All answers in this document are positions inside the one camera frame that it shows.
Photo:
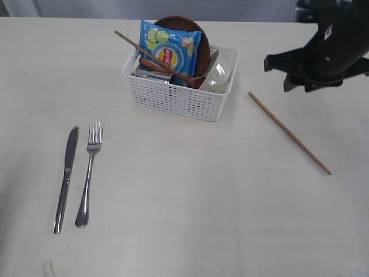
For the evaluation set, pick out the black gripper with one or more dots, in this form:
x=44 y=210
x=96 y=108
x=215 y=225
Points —
x=336 y=51

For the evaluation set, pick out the brown wooden chopstick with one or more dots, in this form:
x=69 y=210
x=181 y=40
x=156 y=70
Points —
x=290 y=134
x=156 y=60

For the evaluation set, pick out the white ceramic bowl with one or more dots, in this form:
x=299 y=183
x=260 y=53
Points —
x=218 y=74

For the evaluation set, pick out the dark red wooden spoon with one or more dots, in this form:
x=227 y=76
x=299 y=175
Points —
x=194 y=82

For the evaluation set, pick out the brown wooden plate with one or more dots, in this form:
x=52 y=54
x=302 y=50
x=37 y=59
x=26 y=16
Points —
x=188 y=25

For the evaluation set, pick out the blue Lay's chips bag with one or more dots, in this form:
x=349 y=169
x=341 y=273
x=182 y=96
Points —
x=176 y=48

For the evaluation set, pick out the silver metal fork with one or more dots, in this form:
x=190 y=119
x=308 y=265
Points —
x=95 y=137

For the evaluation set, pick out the silver metal knife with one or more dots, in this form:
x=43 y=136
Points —
x=68 y=165

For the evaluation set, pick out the silver metal moka pot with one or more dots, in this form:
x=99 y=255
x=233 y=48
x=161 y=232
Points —
x=150 y=74

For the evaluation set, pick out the white perforated plastic basket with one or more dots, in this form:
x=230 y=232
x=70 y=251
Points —
x=188 y=102

